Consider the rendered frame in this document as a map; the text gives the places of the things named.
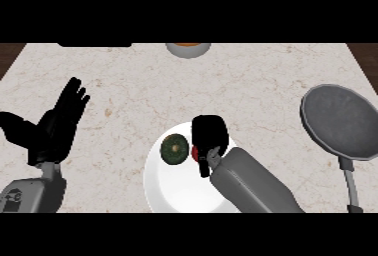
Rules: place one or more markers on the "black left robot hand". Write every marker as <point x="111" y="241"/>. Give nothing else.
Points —
<point x="56" y="128"/>

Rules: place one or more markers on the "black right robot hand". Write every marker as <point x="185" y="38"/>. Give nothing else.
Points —
<point x="210" y="132"/>

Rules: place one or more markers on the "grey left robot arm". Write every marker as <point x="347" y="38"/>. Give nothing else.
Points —
<point x="34" y="193"/>

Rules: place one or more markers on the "red tomato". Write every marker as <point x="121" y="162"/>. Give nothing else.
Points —
<point x="195" y="153"/>

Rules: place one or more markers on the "white plate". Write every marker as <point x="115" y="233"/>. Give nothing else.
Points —
<point x="171" y="180"/>

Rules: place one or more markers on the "dark grey frying pan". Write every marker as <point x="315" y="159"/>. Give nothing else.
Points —
<point x="341" y="125"/>

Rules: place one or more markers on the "green round vegetable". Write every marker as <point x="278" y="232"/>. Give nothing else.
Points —
<point x="174" y="149"/>

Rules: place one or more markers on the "grey bowl with orange content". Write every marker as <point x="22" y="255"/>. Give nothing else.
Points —
<point x="188" y="49"/>

